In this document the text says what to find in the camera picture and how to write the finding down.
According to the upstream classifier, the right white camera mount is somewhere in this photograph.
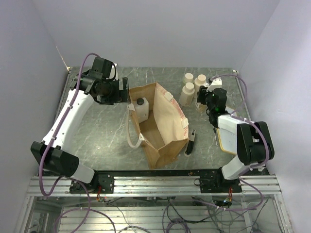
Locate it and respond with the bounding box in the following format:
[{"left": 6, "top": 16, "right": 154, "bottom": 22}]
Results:
[{"left": 205, "top": 78, "right": 222, "bottom": 92}]

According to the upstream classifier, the white jug black cap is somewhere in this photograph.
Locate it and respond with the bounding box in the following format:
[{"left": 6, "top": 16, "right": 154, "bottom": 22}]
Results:
[{"left": 134, "top": 97, "right": 149, "bottom": 123}]

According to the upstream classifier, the pale green bottle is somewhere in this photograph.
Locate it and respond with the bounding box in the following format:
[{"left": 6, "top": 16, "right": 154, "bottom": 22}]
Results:
[{"left": 181, "top": 73, "right": 193, "bottom": 89}]

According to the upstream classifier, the black marker pen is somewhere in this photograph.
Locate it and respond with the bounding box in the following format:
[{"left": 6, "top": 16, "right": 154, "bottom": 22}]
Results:
[{"left": 213, "top": 128, "right": 219, "bottom": 146}]

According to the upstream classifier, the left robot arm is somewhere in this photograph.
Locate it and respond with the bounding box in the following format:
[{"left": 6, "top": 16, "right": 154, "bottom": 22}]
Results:
[{"left": 31, "top": 55, "right": 129, "bottom": 197}]

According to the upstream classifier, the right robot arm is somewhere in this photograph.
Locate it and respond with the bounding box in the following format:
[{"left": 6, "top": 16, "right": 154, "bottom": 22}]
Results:
[{"left": 197, "top": 86, "right": 275, "bottom": 193}]

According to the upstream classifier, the brown canvas tote bag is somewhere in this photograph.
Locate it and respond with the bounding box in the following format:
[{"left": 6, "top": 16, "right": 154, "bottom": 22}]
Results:
[{"left": 127, "top": 83, "right": 189, "bottom": 169}]

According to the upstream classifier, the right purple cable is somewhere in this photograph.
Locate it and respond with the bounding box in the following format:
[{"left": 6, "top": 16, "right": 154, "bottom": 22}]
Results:
[{"left": 210, "top": 74, "right": 270, "bottom": 212}]

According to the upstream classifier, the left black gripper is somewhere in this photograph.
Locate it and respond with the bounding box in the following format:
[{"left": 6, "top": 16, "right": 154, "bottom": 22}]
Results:
[{"left": 99, "top": 77, "right": 131, "bottom": 105}]

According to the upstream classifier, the black white utility knife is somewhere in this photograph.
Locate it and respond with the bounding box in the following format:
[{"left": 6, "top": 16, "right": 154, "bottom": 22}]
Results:
[{"left": 185, "top": 129, "right": 196, "bottom": 157}]

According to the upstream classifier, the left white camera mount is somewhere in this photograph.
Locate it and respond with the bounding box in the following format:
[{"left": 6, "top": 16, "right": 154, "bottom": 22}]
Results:
[{"left": 109, "top": 63, "right": 118, "bottom": 81}]

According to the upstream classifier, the purple cable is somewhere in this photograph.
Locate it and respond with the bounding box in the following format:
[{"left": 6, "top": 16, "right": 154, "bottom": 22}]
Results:
[
  {"left": 210, "top": 74, "right": 270, "bottom": 212},
  {"left": 38, "top": 53, "right": 117, "bottom": 231}
]

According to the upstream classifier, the small whiteboard yellow frame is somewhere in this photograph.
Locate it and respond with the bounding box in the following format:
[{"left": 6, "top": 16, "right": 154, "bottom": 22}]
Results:
[{"left": 216, "top": 106, "right": 240, "bottom": 155}]

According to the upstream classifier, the amber bottle white cap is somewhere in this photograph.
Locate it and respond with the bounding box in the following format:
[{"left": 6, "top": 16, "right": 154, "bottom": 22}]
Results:
[{"left": 195, "top": 102, "right": 207, "bottom": 113}]

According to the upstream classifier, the aluminium mounting rail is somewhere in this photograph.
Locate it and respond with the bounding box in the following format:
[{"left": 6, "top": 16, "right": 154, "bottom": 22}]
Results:
[{"left": 28, "top": 176, "right": 279, "bottom": 197}]

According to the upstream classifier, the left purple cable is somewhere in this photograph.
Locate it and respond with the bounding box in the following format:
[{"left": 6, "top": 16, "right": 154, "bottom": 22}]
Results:
[{"left": 38, "top": 53, "right": 117, "bottom": 231}]

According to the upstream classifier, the cream bottle beige cap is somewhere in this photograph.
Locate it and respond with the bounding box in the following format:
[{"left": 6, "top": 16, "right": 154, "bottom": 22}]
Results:
[{"left": 193, "top": 74, "right": 207, "bottom": 99}]

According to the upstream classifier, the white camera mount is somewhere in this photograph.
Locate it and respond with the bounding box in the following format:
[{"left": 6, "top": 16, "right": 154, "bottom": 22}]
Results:
[
  {"left": 109, "top": 63, "right": 118, "bottom": 81},
  {"left": 205, "top": 78, "right": 222, "bottom": 92}
]

